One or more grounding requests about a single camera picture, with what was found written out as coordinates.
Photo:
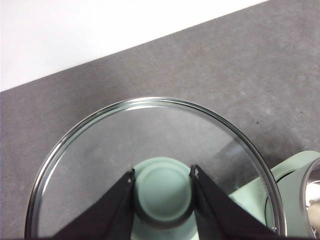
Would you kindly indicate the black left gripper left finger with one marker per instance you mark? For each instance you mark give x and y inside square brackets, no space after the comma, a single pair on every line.
[105,215]

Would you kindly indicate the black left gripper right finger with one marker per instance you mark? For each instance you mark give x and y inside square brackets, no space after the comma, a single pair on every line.
[225,215]

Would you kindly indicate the plain white steamed bun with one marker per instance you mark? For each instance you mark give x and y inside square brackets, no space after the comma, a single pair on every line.
[314,212]

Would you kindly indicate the glass pot lid green knob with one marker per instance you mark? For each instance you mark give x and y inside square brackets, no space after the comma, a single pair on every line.
[155,140]

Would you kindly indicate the mint green breakfast maker base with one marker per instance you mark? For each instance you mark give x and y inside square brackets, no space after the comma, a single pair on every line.
[250,197]

